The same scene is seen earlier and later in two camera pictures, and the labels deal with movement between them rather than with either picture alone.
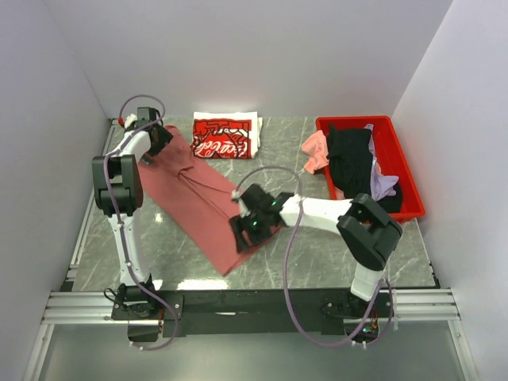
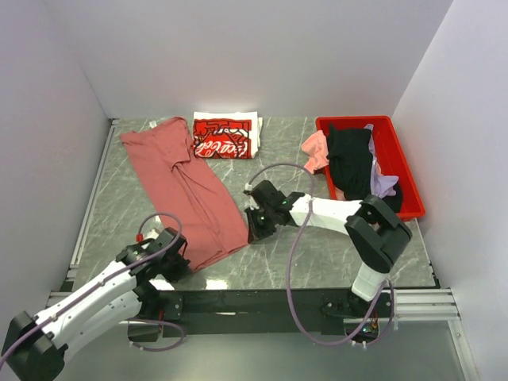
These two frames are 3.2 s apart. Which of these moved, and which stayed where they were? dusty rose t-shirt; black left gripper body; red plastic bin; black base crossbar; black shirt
Moved: dusty rose t-shirt; black left gripper body
Stayed: red plastic bin; black shirt; black base crossbar
